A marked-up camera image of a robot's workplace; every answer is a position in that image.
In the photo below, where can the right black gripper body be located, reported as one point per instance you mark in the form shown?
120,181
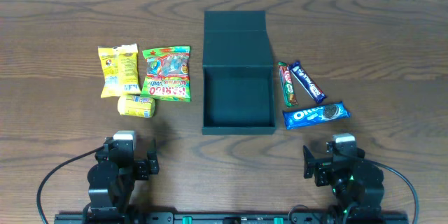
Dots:
318,167

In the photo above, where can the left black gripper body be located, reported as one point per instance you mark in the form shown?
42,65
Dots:
145,166

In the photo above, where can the blue Oreo cookie pack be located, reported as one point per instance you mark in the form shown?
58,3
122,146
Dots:
316,115

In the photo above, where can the yellow candy canister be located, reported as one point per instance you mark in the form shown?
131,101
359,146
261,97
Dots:
133,105

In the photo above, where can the green KitKat bar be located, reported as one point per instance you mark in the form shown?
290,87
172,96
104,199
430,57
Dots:
287,85

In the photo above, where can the Haribo worms gummy bag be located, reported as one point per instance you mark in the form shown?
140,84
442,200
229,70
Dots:
167,74

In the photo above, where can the yellow snack bag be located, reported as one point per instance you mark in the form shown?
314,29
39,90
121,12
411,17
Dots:
120,69

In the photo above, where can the purple Dairy Milk bar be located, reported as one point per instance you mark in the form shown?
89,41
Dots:
307,82

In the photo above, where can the dark green gift box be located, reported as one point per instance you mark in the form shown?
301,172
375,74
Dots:
237,65

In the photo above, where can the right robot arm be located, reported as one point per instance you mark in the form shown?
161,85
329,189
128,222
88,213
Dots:
356,184

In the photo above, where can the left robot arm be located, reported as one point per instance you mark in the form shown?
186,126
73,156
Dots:
112,179

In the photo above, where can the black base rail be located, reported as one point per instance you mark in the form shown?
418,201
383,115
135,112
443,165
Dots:
192,218

